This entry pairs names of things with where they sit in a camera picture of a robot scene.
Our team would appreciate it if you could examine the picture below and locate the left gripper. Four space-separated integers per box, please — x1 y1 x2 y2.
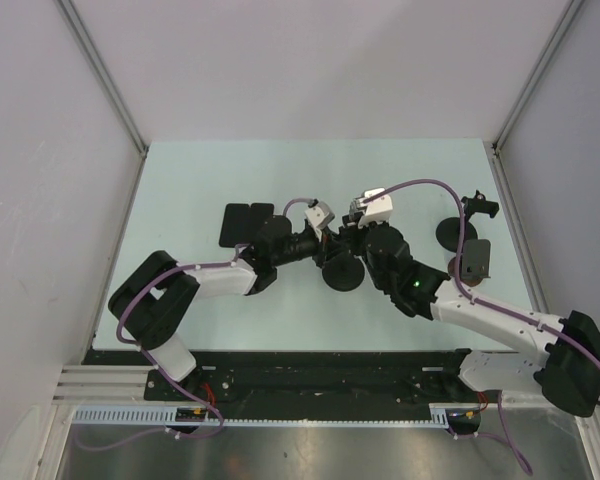
271 226 348 268

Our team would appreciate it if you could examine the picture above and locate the black phone stand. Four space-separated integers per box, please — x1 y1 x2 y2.
322 252 365 292
435 191 500 251

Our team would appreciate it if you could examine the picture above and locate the black phone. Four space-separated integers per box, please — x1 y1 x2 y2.
219 203 251 248

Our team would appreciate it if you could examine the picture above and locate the brown base phone stand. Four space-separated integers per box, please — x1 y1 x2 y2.
459 239 491 287

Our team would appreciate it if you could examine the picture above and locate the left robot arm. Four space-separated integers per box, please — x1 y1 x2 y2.
108 215 351 400

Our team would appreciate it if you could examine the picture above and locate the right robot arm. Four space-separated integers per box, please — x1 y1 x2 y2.
339 220 600 417

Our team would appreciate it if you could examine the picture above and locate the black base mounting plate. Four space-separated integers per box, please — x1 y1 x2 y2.
82 349 506 407

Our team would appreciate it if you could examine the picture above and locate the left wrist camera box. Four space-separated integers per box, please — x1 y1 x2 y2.
304 199 335 239

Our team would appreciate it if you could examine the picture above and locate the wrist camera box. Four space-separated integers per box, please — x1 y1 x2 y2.
304 199 335 239
356 188 393 227

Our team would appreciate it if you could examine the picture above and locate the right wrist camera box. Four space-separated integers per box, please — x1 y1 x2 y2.
356 188 393 227

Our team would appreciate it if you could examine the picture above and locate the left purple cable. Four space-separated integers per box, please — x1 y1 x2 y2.
74 197 319 454

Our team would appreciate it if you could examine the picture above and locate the purple cable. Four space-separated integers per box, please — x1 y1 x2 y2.
74 197 319 454
362 178 600 476

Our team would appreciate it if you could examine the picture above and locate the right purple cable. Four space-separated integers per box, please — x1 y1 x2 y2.
362 178 600 476

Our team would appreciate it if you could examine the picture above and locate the white cable duct rail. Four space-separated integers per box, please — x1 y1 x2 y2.
72 405 479 429

